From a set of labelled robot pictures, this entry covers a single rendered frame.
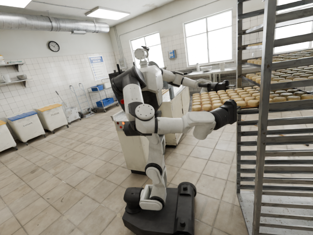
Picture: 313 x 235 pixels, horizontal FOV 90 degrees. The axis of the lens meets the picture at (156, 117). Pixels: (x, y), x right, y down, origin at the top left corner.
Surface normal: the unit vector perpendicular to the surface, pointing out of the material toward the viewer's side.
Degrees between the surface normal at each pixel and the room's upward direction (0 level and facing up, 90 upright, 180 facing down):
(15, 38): 90
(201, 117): 27
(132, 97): 35
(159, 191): 90
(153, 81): 86
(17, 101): 90
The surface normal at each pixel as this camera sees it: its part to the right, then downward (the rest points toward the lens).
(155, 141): -0.22, 0.37
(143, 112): 0.09, -0.61
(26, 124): 0.82, 0.09
